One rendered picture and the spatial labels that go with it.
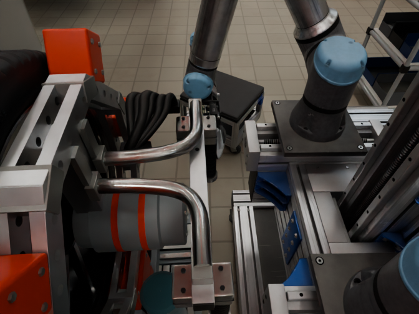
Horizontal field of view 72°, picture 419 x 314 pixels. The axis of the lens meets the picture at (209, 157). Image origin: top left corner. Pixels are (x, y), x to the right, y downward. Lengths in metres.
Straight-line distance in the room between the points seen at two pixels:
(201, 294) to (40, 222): 0.22
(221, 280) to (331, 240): 0.39
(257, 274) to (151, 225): 0.75
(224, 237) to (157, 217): 1.00
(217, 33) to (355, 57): 0.31
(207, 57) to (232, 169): 1.15
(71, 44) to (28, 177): 0.26
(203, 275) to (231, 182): 1.34
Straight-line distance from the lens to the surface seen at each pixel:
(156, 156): 0.51
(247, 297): 1.21
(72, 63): 0.57
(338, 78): 0.74
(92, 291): 0.84
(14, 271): 0.36
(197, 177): 0.51
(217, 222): 1.58
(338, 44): 0.79
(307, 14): 0.82
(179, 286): 0.46
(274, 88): 2.43
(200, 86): 0.73
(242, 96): 1.74
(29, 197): 0.39
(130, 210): 0.57
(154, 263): 1.35
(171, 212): 0.56
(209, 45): 0.70
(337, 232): 0.80
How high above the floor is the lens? 1.39
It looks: 49 degrees down
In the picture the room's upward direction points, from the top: straight up
